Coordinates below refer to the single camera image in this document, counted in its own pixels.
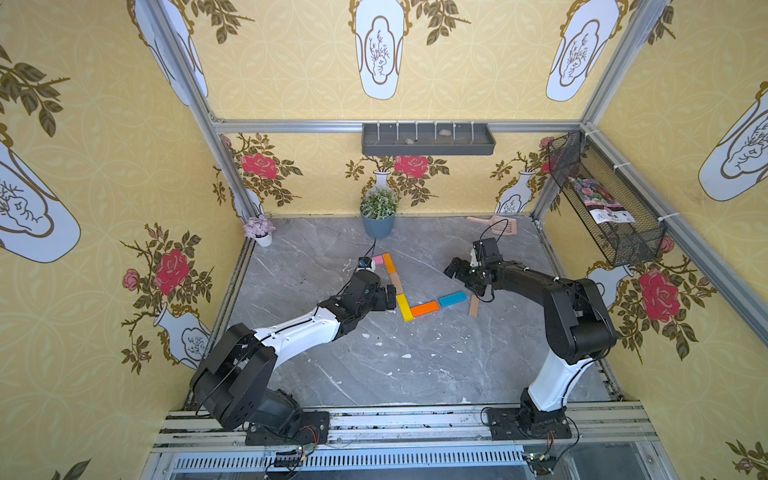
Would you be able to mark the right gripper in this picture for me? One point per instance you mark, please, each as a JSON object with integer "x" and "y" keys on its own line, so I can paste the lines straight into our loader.
{"x": 465, "y": 273}

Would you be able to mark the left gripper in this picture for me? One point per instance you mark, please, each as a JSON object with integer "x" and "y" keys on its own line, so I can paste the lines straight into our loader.
{"x": 383, "y": 295}

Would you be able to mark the natural wood block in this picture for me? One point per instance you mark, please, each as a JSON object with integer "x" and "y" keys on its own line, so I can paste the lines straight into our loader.
{"x": 395, "y": 280}
{"x": 474, "y": 306}

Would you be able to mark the teal block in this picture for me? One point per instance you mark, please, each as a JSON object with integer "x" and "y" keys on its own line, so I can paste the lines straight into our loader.
{"x": 452, "y": 299}

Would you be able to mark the yellow block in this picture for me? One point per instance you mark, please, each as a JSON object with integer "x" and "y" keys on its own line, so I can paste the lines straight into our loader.
{"x": 404, "y": 308}

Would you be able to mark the red-orange block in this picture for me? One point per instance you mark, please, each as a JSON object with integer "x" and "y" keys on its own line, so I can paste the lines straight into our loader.
{"x": 424, "y": 309}

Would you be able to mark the amber orange block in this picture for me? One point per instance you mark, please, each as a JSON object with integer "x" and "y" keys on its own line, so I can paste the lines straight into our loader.
{"x": 389, "y": 264}

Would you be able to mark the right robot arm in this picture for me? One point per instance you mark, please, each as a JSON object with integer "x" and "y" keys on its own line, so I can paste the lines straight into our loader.
{"x": 578, "y": 328}

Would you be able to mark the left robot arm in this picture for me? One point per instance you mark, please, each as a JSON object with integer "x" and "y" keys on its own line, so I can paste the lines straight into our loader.
{"x": 231, "y": 383}

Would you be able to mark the green plant in blue pot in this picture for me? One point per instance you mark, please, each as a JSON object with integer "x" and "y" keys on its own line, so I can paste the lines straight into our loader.
{"x": 378, "y": 210}

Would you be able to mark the pink flowers in white pot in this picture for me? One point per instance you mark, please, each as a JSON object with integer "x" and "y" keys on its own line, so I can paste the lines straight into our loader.
{"x": 260, "y": 229}

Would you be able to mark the flower seed packet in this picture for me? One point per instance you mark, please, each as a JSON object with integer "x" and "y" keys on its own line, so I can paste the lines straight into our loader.
{"x": 600, "y": 204}

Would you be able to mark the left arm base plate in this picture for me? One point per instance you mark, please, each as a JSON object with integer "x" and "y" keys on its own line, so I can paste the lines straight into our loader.
{"x": 311, "y": 427}

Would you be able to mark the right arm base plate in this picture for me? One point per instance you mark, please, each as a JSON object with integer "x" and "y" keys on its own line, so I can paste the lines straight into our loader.
{"x": 510, "y": 429}

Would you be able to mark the grey wall shelf tray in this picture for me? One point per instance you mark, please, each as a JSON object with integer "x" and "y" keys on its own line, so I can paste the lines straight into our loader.
{"x": 427, "y": 139}

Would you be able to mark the black wire basket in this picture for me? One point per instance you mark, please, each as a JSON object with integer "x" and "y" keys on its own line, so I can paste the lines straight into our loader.
{"x": 624, "y": 227}

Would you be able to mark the aluminium rail frame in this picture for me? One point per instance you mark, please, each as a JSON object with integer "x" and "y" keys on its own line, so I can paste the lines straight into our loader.
{"x": 611, "y": 440}

